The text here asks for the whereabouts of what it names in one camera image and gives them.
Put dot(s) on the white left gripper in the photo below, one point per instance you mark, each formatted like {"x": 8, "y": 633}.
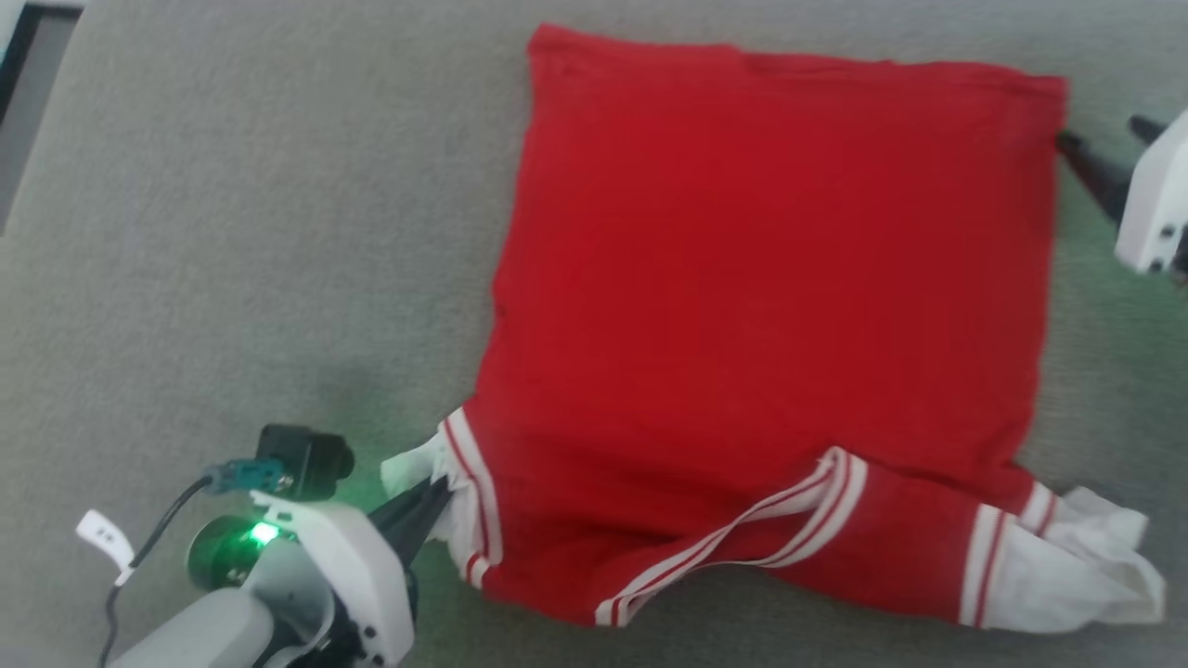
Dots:
{"x": 362, "y": 575}

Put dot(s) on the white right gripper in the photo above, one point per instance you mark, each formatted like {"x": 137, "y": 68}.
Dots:
{"x": 1160, "y": 204}

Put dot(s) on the red garment with white stripes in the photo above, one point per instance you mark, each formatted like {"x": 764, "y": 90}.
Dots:
{"x": 770, "y": 278}

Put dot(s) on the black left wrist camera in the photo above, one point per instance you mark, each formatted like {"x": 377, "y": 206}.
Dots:
{"x": 306, "y": 459}

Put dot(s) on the teal left camera connector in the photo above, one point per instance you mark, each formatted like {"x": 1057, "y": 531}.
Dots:
{"x": 246, "y": 476}

